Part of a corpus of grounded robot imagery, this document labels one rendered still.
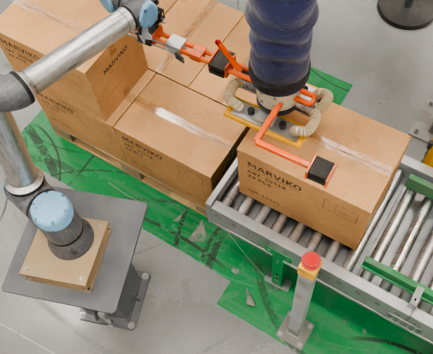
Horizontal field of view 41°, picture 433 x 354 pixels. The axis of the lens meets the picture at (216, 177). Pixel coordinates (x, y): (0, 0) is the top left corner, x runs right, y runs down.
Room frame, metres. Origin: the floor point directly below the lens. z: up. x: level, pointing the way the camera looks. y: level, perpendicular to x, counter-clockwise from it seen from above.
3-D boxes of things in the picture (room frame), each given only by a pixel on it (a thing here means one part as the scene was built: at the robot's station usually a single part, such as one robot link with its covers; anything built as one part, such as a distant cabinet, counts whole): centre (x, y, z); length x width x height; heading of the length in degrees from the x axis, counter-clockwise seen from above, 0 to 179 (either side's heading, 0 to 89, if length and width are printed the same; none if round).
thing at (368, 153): (1.20, -0.46, 0.75); 0.60 x 0.40 x 0.40; 52
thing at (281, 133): (1.25, -0.23, 1.10); 0.34 x 0.10 x 0.05; 53
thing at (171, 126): (2.09, 0.18, 0.34); 1.20 x 1.00 x 0.40; 51
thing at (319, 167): (0.94, -0.37, 1.21); 0.09 x 0.08 x 0.05; 143
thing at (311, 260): (0.68, -0.29, 1.02); 0.07 x 0.07 x 0.04
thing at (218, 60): (1.48, -0.09, 1.20); 0.10 x 0.08 x 0.06; 143
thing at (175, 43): (1.61, 0.09, 1.20); 0.07 x 0.07 x 0.04; 53
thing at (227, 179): (1.43, -0.16, 0.58); 0.70 x 0.03 x 0.06; 141
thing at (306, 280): (0.68, -0.29, 0.50); 0.07 x 0.07 x 1.00; 51
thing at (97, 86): (2.08, 0.64, 0.74); 0.60 x 0.40 x 0.40; 52
